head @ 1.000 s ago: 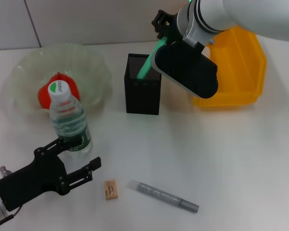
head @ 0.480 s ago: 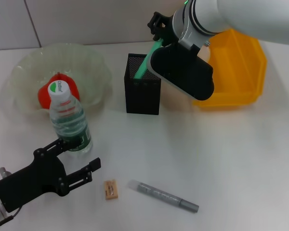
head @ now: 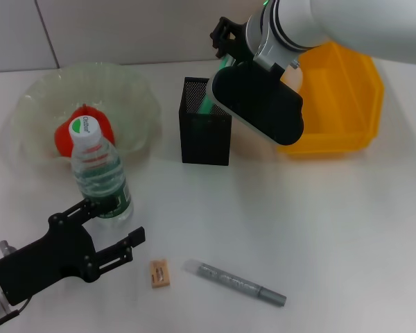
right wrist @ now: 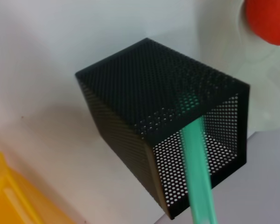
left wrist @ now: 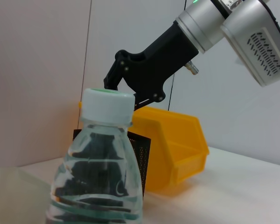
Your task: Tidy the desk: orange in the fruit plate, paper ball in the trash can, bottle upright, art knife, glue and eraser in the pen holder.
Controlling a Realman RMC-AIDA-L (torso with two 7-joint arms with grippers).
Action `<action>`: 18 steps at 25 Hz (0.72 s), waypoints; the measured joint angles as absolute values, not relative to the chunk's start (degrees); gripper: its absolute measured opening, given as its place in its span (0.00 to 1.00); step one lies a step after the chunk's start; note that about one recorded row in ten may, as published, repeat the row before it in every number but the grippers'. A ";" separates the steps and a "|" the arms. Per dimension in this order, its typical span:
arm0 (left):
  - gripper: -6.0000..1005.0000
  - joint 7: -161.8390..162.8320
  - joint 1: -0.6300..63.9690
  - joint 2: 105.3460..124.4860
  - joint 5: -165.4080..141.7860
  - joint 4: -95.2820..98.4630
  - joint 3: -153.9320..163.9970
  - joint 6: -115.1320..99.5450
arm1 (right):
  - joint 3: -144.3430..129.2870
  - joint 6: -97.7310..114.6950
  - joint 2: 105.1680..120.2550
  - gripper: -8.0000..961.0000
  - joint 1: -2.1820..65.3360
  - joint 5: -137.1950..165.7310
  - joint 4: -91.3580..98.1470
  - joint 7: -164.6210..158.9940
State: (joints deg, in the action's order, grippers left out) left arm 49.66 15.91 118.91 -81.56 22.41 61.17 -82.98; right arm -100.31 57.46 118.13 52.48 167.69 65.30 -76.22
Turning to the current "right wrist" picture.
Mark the green pen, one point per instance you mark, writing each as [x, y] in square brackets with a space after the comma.
[198, 168]

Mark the red knitted orange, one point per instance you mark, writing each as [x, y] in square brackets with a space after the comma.
[268, 21]

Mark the black mesh pen holder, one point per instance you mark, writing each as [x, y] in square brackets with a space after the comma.
[130, 93]

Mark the translucent wavy fruit plate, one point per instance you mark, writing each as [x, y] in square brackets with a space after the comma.
[270, 81]

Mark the yellow plastic bin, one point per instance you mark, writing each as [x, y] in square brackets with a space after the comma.
[14, 200]

